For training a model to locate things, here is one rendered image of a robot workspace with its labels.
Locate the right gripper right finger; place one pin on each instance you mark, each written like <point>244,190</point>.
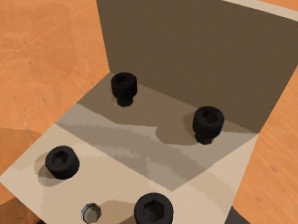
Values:
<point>235,218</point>

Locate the black socket head screw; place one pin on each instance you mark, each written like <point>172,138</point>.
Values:
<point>153,208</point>
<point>62,162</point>
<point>124,88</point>
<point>207,124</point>

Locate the beige l-shaped bracket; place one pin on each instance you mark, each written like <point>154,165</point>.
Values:
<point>235,55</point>

